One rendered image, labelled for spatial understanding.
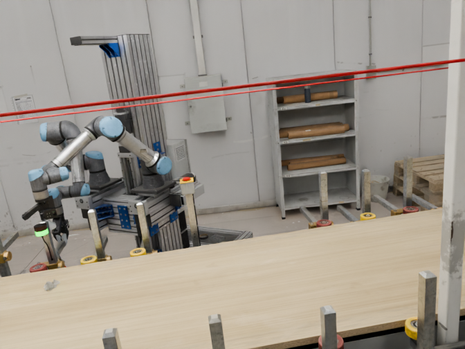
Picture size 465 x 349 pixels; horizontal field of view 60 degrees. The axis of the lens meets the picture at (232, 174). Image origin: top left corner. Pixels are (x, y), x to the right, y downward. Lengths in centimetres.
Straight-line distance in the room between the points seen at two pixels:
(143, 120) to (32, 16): 244
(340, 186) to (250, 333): 379
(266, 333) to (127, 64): 201
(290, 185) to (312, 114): 89
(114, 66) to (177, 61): 179
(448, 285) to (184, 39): 378
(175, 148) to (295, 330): 195
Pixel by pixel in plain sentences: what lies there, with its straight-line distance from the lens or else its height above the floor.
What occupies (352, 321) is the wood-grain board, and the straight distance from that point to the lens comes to 152.
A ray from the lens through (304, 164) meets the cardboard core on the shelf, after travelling 457.
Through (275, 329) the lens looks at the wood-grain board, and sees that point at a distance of 148.
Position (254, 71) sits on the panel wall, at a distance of 465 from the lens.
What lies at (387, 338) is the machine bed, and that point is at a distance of 165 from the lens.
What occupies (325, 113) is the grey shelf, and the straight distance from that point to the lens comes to 483.
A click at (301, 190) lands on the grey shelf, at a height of 16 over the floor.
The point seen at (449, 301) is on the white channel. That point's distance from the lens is 154.
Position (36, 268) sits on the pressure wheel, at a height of 90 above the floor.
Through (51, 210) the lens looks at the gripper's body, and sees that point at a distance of 233.
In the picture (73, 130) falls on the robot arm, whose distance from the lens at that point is 267.
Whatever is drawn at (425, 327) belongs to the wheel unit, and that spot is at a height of 100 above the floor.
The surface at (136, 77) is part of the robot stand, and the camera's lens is 287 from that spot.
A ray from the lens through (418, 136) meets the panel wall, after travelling 532.
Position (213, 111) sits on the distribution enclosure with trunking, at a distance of 442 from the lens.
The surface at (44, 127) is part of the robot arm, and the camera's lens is 272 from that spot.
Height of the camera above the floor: 181
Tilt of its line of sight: 16 degrees down
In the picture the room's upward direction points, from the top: 6 degrees counter-clockwise
